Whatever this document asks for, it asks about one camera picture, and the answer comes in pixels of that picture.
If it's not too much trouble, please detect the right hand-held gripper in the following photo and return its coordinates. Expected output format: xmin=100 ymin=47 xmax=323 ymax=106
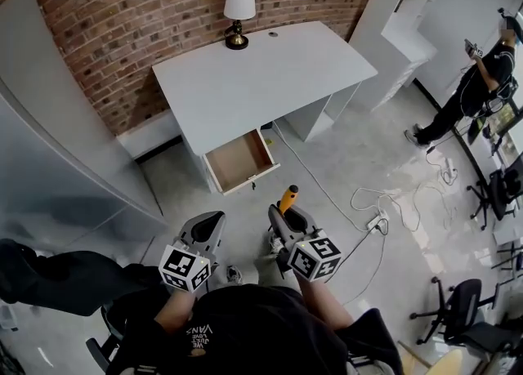
xmin=267 ymin=203 xmax=343 ymax=283

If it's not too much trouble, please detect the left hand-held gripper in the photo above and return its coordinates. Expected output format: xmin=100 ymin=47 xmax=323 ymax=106
xmin=158 ymin=210 xmax=227 ymax=295

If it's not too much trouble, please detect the yellow-handled screwdriver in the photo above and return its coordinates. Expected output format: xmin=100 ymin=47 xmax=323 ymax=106
xmin=279 ymin=185 xmax=300 ymax=216

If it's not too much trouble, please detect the white wooden drawer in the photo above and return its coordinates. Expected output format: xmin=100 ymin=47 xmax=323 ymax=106
xmin=203 ymin=127 xmax=282 ymax=196

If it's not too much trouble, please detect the person's left forearm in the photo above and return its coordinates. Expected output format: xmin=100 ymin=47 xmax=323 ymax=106
xmin=154 ymin=283 xmax=198 ymax=330

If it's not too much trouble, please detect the person's right forearm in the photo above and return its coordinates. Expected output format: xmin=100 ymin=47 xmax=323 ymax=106
xmin=294 ymin=270 xmax=355 ymax=332

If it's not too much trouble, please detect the white power strip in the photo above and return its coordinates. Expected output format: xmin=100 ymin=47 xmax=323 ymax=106
xmin=365 ymin=208 xmax=390 ymax=233

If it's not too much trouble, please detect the person's black t-shirt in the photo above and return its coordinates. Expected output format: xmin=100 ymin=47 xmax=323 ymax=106
xmin=118 ymin=283 xmax=405 ymax=375

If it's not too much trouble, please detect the black jacket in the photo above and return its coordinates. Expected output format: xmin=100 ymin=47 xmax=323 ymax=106
xmin=0 ymin=237 xmax=168 ymax=318

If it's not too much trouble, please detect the white desk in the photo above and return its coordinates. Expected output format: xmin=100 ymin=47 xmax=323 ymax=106
xmin=151 ymin=20 xmax=379 ymax=194

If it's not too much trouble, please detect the grey partition panel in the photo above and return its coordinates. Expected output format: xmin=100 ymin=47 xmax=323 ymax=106
xmin=0 ymin=0 xmax=169 ymax=260

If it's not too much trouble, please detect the black office chair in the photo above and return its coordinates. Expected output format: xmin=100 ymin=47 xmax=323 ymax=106
xmin=409 ymin=276 xmax=523 ymax=350
xmin=467 ymin=155 xmax=523 ymax=232

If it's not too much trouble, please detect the white-shade table lamp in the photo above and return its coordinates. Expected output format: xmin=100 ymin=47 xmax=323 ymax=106
xmin=222 ymin=0 xmax=257 ymax=51

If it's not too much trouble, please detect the white shelf unit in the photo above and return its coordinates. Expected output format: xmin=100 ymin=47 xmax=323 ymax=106
xmin=346 ymin=0 xmax=455 ymax=114

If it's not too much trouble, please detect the white power cable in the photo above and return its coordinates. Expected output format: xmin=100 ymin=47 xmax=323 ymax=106
xmin=270 ymin=118 xmax=373 ymax=233

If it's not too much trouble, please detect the tangled white cable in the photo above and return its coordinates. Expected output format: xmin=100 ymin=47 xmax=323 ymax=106
xmin=350 ymin=152 xmax=459 ymax=234

